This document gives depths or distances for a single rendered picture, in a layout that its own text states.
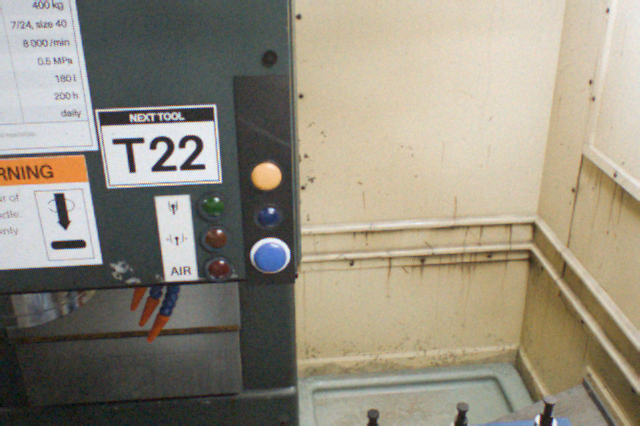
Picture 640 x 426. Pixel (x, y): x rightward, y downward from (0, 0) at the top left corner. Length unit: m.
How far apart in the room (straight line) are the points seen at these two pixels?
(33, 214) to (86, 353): 0.91
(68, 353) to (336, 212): 0.72
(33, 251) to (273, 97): 0.26
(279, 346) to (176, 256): 0.92
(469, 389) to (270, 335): 0.77
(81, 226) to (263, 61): 0.22
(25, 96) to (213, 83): 0.15
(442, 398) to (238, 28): 1.61
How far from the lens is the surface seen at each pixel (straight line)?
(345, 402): 2.03
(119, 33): 0.59
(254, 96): 0.59
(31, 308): 0.87
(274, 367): 1.59
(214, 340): 1.50
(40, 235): 0.67
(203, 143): 0.61
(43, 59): 0.61
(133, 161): 0.62
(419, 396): 2.06
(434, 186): 1.81
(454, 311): 2.02
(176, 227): 0.64
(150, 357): 1.53
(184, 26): 0.58
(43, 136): 0.63
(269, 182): 0.61
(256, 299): 1.48
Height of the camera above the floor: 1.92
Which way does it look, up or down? 26 degrees down
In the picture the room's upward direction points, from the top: 1 degrees counter-clockwise
